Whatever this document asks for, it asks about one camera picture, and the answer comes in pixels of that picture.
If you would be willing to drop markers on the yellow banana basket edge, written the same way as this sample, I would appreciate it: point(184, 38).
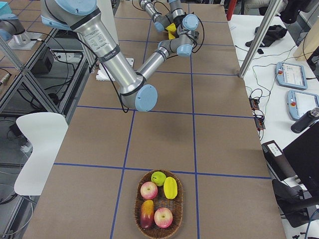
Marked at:
point(171, 29)

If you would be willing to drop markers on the red apple lower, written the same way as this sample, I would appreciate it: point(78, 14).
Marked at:
point(163, 217)

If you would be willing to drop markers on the yellow starfruit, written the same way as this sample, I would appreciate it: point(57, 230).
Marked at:
point(170, 188)

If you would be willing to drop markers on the white chair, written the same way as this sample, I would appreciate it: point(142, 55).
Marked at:
point(45, 131)

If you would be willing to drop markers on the black cloth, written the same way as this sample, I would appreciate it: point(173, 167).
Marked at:
point(274, 33)

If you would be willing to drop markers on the red apple upper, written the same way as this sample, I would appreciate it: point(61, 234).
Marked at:
point(149, 190)

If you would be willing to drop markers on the woven brown fruit basket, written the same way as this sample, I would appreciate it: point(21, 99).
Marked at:
point(159, 204)

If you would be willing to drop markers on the blue teach pendant far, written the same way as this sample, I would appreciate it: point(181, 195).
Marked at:
point(291, 76)

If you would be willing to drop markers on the black bottle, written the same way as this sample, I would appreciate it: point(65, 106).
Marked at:
point(306, 120)

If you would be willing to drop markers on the red apple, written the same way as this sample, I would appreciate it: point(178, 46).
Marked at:
point(149, 190)
point(163, 217)

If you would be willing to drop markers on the black monitor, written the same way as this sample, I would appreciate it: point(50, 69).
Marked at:
point(303, 156)

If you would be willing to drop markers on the orange red mango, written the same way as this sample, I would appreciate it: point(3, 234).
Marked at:
point(147, 214)

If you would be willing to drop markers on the green apple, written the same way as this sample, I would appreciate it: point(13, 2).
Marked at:
point(158, 178)

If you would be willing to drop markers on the black label printer box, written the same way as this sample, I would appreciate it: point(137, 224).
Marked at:
point(277, 160)

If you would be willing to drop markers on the grey aluminium frame post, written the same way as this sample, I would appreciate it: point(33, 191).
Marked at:
point(263, 28)

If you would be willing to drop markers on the blue teach pendant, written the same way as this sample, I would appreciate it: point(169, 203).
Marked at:
point(300, 102)
point(291, 76)

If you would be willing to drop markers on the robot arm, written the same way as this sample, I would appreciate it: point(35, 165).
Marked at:
point(161, 22)
point(84, 18)

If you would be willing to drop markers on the blue teach pendant near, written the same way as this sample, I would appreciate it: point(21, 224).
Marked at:
point(300, 102)

